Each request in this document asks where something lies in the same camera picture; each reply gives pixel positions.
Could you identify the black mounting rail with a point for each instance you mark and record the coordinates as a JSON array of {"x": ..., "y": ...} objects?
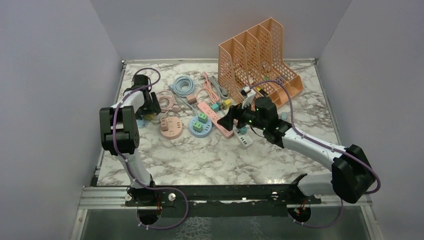
[{"x": 214, "y": 201}]

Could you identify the yellow plug adapter centre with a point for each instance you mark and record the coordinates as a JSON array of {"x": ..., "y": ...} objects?
[{"x": 226, "y": 104}]

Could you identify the pink round power strip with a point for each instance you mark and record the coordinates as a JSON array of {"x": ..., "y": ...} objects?
[{"x": 175, "y": 129}]

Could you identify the yellow plug adapter left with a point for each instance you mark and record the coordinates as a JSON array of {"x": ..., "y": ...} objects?
[{"x": 150, "y": 117}]

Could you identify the pink plug on cable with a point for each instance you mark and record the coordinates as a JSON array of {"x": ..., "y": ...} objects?
[{"x": 191, "y": 99}]

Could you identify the blue oval power strip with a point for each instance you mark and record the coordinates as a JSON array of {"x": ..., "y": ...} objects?
[{"x": 142, "y": 122}]

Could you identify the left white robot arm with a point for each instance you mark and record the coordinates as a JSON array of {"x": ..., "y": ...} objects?
[{"x": 120, "y": 136}]

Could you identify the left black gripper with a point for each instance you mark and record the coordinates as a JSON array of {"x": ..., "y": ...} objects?
[{"x": 154, "y": 107}]

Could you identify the yellow plug adapter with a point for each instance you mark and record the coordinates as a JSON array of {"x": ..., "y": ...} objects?
[
  {"x": 226, "y": 104},
  {"x": 150, "y": 117}
]

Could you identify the orange mesh file organizer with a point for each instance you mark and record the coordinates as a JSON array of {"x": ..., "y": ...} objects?
[{"x": 255, "y": 57}]

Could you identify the white power strip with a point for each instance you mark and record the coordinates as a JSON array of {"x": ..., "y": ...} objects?
[{"x": 245, "y": 140}]

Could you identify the teal plug adapter behind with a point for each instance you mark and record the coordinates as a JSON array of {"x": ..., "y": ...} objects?
[{"x": 216, "y": 106}]

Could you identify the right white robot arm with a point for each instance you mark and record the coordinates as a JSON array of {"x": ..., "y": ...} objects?
[{"x": 349, "y": 175}]

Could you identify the dark green plug adapter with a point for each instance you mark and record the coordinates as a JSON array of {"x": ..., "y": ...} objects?
[{"x": 202, "y": 117}]

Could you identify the blue round power strip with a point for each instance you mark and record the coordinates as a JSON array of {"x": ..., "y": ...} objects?
[{"x": 207, "y": 128}]

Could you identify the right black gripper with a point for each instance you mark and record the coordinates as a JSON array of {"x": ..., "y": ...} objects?
[{"x": 235, "y": 112}]

